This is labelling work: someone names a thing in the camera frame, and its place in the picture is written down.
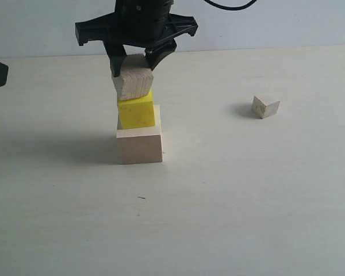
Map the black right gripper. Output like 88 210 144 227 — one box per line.
75 12 198 77

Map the large light wooden cube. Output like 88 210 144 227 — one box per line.
116 105 163 164

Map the small wooden cube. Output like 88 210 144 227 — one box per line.
251 96 280 119

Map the yellow cube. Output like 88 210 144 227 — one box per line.
117 89 155 129

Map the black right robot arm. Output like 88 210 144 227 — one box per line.
75 0 198 77

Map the medium wooden cube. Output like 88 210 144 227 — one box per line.
112 53 154 101

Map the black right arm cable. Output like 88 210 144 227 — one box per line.
204 0 255 10

